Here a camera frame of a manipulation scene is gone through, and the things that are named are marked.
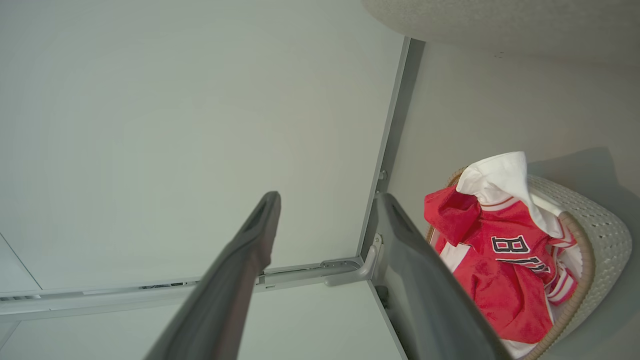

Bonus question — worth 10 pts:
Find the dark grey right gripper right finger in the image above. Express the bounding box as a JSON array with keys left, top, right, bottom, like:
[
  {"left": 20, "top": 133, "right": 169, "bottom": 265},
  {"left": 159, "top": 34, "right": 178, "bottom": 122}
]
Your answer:
[{"left": 371, "top": 193, "right": 513, "bottom": 360}]

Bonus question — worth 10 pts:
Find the red and white hooded jersey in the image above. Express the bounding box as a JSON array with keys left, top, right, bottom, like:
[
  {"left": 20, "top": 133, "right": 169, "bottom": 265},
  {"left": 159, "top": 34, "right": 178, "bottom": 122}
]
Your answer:
[{"left": 424, "top": 151, "right": 583, "bottom": 346}]

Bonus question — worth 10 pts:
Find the white liner cloth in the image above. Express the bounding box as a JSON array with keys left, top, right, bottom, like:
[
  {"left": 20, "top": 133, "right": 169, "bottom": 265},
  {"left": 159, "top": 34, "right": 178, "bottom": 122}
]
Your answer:
[{"left": 500, "top": 339, "right": 540, "bottom": 360}]

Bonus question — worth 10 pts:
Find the white woven-rim laundry basket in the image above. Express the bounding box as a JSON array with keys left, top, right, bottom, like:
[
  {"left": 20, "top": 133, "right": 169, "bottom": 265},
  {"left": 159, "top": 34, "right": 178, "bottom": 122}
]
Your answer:
[{"left": 425, "top": 167, "right": 633, "bottom": 360}]

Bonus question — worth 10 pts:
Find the grey metal corner bracket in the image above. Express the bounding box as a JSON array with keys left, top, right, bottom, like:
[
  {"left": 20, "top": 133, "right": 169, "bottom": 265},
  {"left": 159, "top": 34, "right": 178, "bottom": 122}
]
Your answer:
[{"left": 324, "top": 232, "right": 384, "bottom": 287}]

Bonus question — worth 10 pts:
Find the aluminium frame profile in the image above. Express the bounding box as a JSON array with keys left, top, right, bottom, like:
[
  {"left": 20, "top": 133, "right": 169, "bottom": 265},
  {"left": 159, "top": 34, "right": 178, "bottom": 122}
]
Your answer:
[{"left": 0, "top": 36, "right": 426, "bottom": 323}]

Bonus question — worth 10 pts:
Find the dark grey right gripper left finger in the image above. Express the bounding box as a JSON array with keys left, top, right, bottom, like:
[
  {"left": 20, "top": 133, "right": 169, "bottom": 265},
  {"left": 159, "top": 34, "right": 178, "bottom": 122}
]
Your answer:
[{"left": 144, "top": 191, "right": 282, "bottom": 360}]

